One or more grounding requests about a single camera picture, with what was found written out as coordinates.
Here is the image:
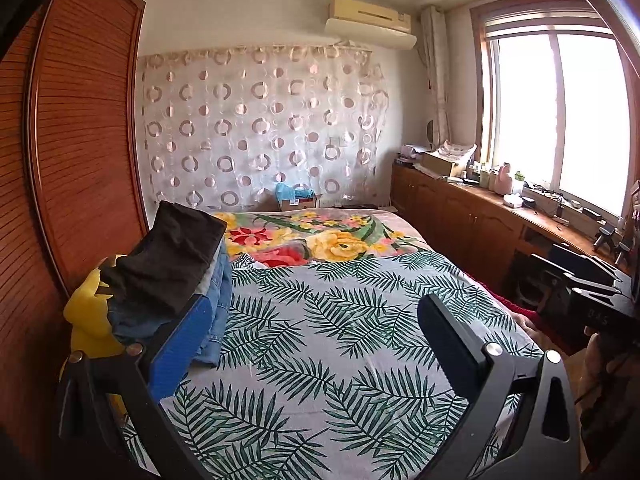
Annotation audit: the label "black pants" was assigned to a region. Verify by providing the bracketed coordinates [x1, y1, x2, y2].
[100, 201, 228, 318]

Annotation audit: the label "long wooden cabinet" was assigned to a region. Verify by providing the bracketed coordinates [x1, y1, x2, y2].
[390, 160, 640, 311]

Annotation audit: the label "white wall air conditioner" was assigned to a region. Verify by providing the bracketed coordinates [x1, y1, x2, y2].
[325, 0, 418, 51]

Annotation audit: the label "floral blanket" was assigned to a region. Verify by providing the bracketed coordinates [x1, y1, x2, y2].
[212, 208, 431, 268]

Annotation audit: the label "hanging patterned window curtain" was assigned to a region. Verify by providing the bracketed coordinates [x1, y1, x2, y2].
[420, 5, 453, 148]

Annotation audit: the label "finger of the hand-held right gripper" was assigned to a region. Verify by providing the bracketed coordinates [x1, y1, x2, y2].
[530, 254, 621, 302]
[547, 242, 633, 282]

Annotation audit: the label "circle-patterned sheer wall curtain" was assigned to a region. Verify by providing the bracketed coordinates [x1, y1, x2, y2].
[136, 42, 391, 213]

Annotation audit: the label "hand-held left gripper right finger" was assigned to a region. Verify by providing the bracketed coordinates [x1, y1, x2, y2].
[417, 294, 583, 480]

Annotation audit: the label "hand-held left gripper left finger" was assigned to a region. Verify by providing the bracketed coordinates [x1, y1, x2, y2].
[56, 294, 218, 480]

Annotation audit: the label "yellow plastic chair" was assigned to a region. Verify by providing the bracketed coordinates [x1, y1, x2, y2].
[62, 255, 128, 411]

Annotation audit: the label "wood-framed window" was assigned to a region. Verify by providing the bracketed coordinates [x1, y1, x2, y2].
[470, 0, 640, 221]

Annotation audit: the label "red bedding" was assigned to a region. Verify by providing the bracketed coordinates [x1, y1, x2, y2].
[477, 282, 543, 323]

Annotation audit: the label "person's right hand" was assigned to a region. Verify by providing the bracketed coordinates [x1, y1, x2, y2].
[582, 332, 640, 411]

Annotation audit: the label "wooden slatted wardrobe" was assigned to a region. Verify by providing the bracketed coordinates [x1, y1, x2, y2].
[0, 0, 151, 441]

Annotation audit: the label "cardboard box with papers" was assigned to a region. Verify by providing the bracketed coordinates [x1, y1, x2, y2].
[422, 142, 478, 177]

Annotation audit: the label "small printed cardboard box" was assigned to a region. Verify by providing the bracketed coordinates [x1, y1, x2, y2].
[280, 192, 321, 210]

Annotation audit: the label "folded blue jeans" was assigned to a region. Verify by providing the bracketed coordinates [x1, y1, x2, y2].
[107, 245, 233, 368]

